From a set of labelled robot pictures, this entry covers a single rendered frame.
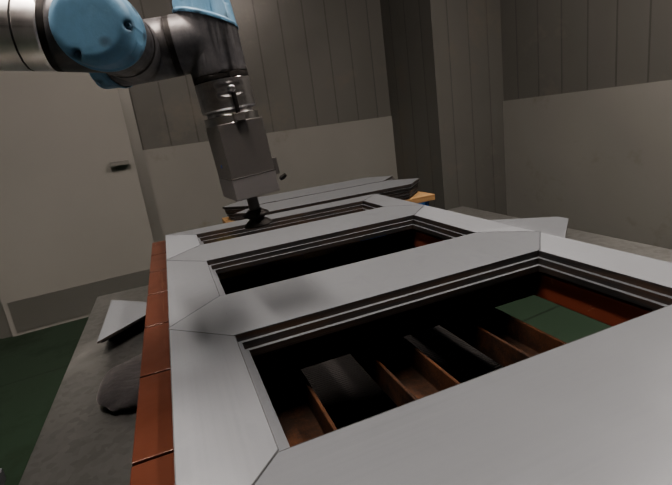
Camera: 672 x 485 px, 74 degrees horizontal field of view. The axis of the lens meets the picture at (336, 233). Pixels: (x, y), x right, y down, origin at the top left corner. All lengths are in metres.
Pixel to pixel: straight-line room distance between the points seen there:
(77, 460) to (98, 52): 0.60
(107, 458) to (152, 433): 0.27
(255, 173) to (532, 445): 0.45
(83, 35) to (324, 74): 3.53
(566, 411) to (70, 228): 3.36
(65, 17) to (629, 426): 0.61
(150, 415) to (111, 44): 0.40
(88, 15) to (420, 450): 0.49
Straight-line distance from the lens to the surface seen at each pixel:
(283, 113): 3.80
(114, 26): 0.50
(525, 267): 0.88
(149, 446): 0.55
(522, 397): 0.49
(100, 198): 3.53
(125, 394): 0.93
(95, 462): 0.84
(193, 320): 0.76
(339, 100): 4.01
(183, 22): 0.65
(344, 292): 0.75
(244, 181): 0.62
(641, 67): 3.52
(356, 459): 0.42
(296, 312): 0.71
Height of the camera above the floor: 1.13
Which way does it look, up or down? 14 degrees down
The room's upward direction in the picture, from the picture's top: 8 degrees counter-clockwise
